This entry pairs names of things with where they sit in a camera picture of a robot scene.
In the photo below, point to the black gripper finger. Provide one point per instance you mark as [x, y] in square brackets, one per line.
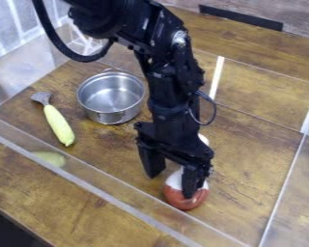
[195, 179]
[153, 160]

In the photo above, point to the clear acrylic front barrier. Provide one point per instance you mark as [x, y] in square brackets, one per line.
[183, 227]

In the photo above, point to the red and white toy mushroom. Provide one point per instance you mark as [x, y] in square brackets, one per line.
[174, 193]

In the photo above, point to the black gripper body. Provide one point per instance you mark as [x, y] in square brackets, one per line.
[174, 135]

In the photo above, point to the clear acrylic barrier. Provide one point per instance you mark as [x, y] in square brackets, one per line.
[183, 227]
[289, 225]

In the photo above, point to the clear acrylic right barrier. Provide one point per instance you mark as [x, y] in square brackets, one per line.
[289, 225]

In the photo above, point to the yellow toy corn cob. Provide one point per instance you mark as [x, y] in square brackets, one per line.
[58, 122]

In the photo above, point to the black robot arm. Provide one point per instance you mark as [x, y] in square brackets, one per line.
[145, 26]

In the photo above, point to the black strip on table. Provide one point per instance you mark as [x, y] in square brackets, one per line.
[245, 18]

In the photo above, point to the silver metal pot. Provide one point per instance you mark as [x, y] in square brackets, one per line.
[111, 97]

